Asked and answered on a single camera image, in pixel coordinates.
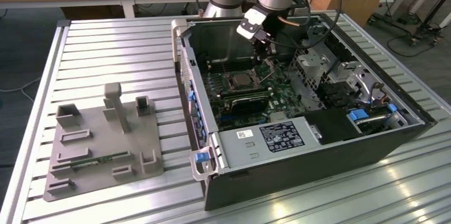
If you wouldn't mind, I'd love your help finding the green RAM stick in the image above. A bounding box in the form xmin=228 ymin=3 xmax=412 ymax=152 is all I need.
xmin=69 ymin=155 xmax=116 ymax=169

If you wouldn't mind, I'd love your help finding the coloured wire bundle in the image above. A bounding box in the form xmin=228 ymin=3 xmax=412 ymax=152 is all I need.
xmin=364 ymin=81 xmax=391 ymax=110

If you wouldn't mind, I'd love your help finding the CPU socket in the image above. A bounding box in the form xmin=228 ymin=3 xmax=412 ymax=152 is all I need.
xmin=227 ymin=70 xmax=262 ymax=92

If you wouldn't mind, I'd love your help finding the metal socket cover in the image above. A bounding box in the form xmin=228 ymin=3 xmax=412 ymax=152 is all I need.
xmin=248 ymin=58 xmax=280 ymax=86

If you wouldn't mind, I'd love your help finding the green motherboard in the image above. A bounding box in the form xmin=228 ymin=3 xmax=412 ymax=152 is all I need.
xmin=203 ymin=57 xmax=312 ymax=133

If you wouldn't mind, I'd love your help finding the black RAM slot bank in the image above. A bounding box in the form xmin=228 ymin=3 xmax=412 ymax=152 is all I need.
xmin=216 ymin=89 xmax=271 ymax=101
xmin=205 ymin=59 xmax=256 ymax=73

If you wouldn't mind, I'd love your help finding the black graphics card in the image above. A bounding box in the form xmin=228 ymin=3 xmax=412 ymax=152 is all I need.
xmin=223 ymin=94 xmax=271 ymax=116

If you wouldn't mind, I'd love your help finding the metal locking lever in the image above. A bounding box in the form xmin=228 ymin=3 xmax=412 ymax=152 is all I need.
xmin=262 ymin=71 xmax=280 ymax=87

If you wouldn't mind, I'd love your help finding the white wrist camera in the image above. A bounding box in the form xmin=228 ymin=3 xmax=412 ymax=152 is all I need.
xmin=235 ymin=8 xmax=270 ymax=41

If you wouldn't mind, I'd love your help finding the grey parts rack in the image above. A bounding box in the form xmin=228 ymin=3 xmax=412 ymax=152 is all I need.
xmin=41 ymin=82 xmax=165 ymax=203

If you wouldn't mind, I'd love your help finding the metal drive cage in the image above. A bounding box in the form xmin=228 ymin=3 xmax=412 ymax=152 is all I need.
xmin=287 ymin=24 xmax=366 ymax=111

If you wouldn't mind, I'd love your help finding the blue disk carrier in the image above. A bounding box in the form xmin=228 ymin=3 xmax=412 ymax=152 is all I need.
xmin=346 ymin=109 xmax=368 ymax=126

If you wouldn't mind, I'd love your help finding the blue case latch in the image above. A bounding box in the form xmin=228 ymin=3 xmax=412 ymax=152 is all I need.
xmin=193 ymin=151 xmax=209 ymax=166

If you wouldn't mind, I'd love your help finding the silver CPU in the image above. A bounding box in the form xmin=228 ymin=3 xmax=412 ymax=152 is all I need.
xmin=234 ymin=73 xmax=252 ymax=86

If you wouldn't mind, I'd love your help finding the silver chipset heatsink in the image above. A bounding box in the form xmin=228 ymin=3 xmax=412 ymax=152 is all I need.
xmin=272 ymin=111 xmax=295 ymax=123

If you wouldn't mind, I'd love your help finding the silver power supply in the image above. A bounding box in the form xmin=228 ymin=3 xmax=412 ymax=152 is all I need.
xmin=212 ymin=117 xmax=324 ymax=170

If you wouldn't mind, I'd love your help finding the black PC case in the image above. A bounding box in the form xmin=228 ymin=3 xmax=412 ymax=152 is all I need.
xmin=169 ymin=10 xmax=438 ymax=212

